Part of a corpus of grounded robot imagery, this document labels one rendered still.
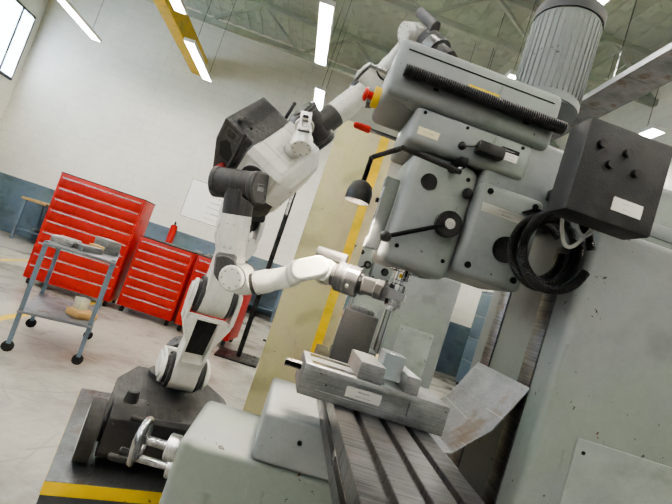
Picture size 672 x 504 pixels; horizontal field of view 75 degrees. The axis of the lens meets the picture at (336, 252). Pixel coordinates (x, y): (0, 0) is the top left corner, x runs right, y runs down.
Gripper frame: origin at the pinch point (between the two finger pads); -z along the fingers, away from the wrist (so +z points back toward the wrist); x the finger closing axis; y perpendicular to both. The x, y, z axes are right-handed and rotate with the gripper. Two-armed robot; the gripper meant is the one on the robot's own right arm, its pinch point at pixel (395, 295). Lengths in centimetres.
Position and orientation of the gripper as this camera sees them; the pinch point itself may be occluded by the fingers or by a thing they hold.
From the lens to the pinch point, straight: 127.1
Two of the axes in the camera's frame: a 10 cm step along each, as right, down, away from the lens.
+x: 2.2, 1.4, 9.6
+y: -3.2, 9.4, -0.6
